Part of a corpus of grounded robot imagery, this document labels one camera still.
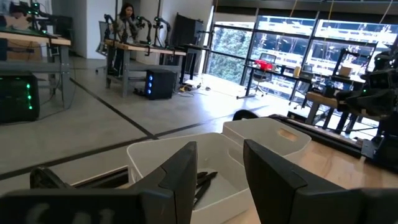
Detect wooden workbench grey legs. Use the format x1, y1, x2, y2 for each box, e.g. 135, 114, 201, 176
104, 39, 187, 98
305, 91, 379, 134
0, 29, 72, 110

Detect person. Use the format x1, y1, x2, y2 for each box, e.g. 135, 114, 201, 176
111, 2, 140, 77

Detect blue lit computer tower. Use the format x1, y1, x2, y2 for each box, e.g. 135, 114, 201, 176
144, 68, 175, 101

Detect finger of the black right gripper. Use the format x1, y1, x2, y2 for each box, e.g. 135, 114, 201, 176
335, 91, 361, 103
345, 101, 374, 116

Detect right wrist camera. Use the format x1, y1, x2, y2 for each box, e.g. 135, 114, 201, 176
368, 70, 398, 91

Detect black window desk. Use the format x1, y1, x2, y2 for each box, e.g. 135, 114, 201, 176
236, 63, 315, 102

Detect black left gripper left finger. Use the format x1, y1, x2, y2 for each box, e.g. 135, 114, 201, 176
0, 141, 198, 224

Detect black panel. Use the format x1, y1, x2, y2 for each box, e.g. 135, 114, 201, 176
172, 12, 205, 48

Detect grey plastic bin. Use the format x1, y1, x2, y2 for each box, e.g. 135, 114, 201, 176
126, 133, 252, 224
221, 117, 312, 163

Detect green lit computer tower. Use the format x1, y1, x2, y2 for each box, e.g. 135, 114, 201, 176
0, 72, 40, 124

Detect grey chair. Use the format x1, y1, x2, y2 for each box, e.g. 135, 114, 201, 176
95, 21, 110, 57

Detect red object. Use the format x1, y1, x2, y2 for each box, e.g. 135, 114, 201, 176
254, 58, 277, 72

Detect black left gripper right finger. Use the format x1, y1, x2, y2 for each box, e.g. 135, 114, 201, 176
244, 139, 398, 224

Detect cardboard box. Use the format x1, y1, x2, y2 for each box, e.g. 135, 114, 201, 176
6, 39, 43, 62

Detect black office chair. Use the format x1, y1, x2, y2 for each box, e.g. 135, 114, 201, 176
247, 52, 278, 98

